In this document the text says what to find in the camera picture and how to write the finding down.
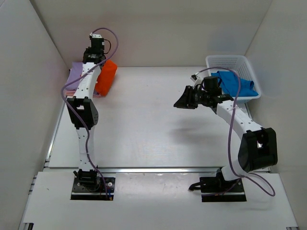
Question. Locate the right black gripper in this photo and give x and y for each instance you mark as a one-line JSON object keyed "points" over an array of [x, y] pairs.
{"points": [[185, 101]]}

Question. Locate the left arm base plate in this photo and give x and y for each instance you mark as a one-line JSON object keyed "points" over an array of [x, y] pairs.
{"points": [[84, 190]]}

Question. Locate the orange t-shirt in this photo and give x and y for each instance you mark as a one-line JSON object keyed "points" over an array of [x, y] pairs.
{"points": [[106, 78]]}

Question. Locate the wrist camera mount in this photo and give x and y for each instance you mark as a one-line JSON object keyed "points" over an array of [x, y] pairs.
{"points": [[95, 36], [196, 79]]}

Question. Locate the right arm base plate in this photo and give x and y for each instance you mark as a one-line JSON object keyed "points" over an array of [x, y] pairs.
{"points": [[217, 189]]}

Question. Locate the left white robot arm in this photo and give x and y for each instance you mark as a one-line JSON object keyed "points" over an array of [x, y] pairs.
{"points": [[84, 114]]}

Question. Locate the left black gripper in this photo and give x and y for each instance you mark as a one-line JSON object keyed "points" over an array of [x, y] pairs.
{"points": [[90, 51]]}

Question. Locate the blue t-shirt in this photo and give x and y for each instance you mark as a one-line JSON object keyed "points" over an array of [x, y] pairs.
{"points": [[229, 84]]}

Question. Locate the folded pink t-shirt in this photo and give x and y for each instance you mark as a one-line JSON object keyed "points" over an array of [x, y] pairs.
{"points": [[72, 92]]}

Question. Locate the folded purple t-shirt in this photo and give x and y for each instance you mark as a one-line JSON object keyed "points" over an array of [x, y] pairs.
{"points": [[75, 73]]}

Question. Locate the white plastic basket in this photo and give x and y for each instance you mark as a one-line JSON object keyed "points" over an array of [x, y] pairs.
{"points": [[241, 66]]}

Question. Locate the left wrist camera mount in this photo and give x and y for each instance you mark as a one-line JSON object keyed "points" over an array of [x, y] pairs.
{"points": [[95, 36]]}

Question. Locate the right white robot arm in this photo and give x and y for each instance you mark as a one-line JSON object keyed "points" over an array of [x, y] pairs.
{"points": [[258, 147]]}

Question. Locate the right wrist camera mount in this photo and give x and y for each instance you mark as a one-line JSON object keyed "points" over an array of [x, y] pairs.
{"points": [[196, 79]]}

